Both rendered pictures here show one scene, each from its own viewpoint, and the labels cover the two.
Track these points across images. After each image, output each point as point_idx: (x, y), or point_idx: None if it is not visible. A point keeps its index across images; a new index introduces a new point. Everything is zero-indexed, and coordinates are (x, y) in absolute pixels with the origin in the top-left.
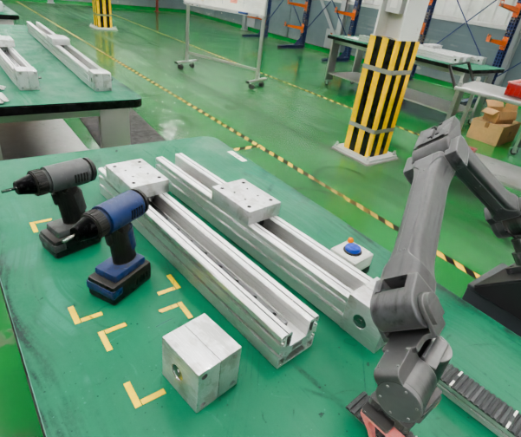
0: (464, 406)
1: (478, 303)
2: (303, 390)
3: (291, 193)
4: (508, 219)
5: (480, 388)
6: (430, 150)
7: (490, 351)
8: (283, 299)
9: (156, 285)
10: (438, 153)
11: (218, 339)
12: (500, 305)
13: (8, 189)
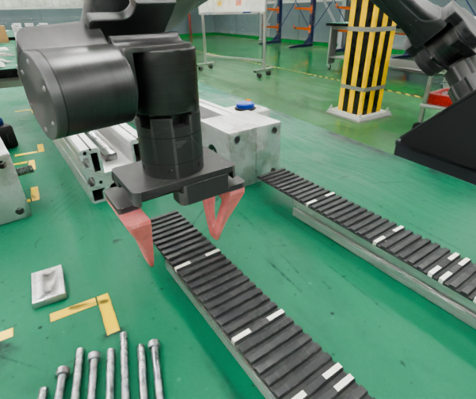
0: (328, 231)
1: (409, 160)
2: (112, 220)
3: (221, 94)
4: (432, 42)
5: (353, 206)
6: None
7: (398, 188)
8: (115, 130)
9: (19, 150)
10: None
11: None
12: (431, 151)
13: None
